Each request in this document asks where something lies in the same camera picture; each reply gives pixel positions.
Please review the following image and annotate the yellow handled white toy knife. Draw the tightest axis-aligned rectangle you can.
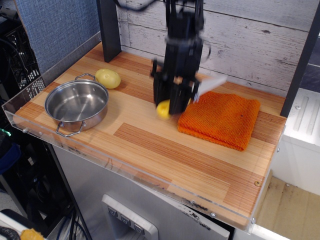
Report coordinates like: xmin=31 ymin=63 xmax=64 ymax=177
xmin=154 ymin=73 xmax=227 ymax=119

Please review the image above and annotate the yellow toy potato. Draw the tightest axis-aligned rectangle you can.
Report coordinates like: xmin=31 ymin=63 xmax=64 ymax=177
xmin=95 ymin=68 xmax=121 ymax=89

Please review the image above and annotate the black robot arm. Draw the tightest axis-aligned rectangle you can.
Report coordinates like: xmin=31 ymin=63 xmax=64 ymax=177
xmin=150 ymin=0 xmax=204 ymax=115

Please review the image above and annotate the black plastic crate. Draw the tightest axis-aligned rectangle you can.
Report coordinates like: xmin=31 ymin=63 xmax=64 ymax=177
xmin=3 ymin=25 xmax=41 ymax=89

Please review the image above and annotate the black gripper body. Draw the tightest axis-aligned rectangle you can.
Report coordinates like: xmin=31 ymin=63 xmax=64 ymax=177
xmin=151 ymin=37 xmax=204 ymax=87

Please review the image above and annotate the dark frame post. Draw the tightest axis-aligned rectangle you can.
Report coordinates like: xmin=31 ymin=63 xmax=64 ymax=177
xmin=96 ymin=0 xmax=122 ymax=63
xmin=280 ymin=3 xmax=320 ymax=118

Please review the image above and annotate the yellow object bottom left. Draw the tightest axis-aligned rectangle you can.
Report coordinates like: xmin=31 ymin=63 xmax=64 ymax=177
xmin=20 ymin=228 xmax=45 ymax=240

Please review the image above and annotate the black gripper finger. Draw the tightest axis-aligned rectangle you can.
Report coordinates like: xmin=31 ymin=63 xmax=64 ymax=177
xmin=153 ymin=77 xmax=173 ymax=106
xmin=169 ymin=79 xmax=200 ymax=114

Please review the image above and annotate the folded orange cloth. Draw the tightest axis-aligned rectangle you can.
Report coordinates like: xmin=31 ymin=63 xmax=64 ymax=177
xmin=177 ymin=91 xmax=261 ymax=152

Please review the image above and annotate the silver toy fridge cabinet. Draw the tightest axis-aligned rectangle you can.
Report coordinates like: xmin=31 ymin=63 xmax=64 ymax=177
xmin=52 ymin=146 xmax=235 ymax=240

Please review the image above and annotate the dark right frame post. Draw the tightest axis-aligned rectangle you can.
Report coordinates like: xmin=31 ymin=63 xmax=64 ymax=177
xmin=280 ymin=3 xmax=320 ymax=118

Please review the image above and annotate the dark left frame post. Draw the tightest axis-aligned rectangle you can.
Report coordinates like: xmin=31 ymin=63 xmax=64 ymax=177
xmin=96 ymin=0 xmax=122 ymax=63

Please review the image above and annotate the clear acrylic table guard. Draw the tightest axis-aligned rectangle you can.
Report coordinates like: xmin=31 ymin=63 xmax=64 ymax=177
xmin=5 ymin=44 xmax=286 ymax=240

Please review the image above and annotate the white aluminium side unit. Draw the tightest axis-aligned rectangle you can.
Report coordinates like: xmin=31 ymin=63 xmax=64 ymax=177
xmin=270 ymin=88 xmax=320 ymax=195

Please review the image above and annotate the stainless steel pot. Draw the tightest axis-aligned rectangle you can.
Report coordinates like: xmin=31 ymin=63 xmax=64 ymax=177
xmin=44 ymin=73 xmax=109 ymax=138

